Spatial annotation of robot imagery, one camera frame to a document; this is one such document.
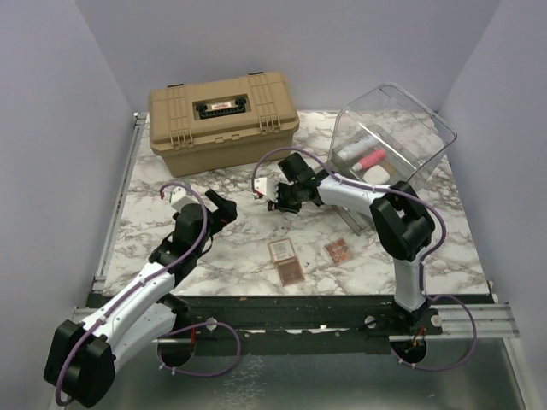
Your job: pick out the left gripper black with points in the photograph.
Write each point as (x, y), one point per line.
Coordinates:
(225, 214)

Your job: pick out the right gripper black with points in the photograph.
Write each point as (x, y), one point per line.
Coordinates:
(280, 206)

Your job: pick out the tan plastic toolbox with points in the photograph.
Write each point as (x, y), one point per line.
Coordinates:
(196, 128)

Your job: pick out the white spray bottle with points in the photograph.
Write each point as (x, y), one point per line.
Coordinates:
(358, 148)

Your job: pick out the white egg-shaped sponge case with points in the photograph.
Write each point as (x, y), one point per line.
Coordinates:
(376, 175)

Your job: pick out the clear acrylic makeup organizer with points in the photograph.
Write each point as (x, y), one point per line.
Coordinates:
(414, 137)

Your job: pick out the pink tube with white cap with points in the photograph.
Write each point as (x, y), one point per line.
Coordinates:
(369, 160)

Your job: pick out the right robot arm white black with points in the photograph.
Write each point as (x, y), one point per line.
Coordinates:
(402, 222)

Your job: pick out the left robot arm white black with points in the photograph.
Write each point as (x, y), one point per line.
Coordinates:
(85, 356)

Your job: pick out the labelled compact box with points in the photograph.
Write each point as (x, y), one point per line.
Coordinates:
(281, 250)

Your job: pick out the rose gold clear compact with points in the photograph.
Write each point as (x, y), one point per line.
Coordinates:
(290, 272)

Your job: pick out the orange eyeshadow palette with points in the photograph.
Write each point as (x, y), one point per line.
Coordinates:
(338, 251)

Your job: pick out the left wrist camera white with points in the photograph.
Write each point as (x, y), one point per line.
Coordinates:
(178, 196)

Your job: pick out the aluminium frame rail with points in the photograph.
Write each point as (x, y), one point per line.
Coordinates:
(120, 199)

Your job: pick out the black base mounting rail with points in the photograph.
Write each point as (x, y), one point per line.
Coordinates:
(282, 325)

